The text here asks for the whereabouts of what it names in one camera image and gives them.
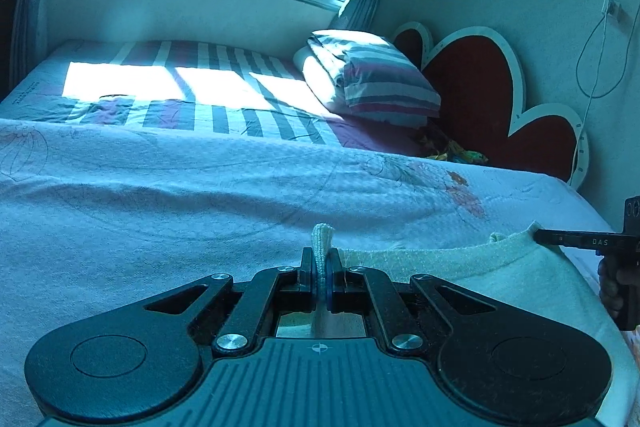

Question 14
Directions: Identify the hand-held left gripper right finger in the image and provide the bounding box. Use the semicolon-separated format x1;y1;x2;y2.
325;248;497;354

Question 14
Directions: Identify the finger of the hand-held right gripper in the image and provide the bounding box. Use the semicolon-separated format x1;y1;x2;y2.
532;229;626;250

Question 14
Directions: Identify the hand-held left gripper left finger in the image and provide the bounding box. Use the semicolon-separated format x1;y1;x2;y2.
142;247;319;356

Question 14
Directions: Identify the cream knit sweater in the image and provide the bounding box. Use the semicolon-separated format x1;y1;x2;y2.
275;222;632;427

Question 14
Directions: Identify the person's right hand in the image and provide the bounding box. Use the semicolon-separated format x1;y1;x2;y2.
599;257;621;313

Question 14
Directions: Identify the colourful crumpled cloth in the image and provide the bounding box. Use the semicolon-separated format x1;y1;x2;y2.
417;127;488;165

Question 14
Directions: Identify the floral bed sheet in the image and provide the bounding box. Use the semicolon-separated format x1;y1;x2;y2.
0;117;640;427

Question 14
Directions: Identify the red heart-shaped headboard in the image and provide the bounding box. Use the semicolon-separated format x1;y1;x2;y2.
390;22;591;190

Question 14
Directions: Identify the striped bed sheet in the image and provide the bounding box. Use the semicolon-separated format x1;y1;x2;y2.
0;39;431;158

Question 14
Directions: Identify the striped folded quilt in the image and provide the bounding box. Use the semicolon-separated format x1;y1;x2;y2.
292;29;442;128

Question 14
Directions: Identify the white charger cable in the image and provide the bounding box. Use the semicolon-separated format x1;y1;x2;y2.
575;4;631;142

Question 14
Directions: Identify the wall socket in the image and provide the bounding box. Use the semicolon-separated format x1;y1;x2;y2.
600;0;628;22

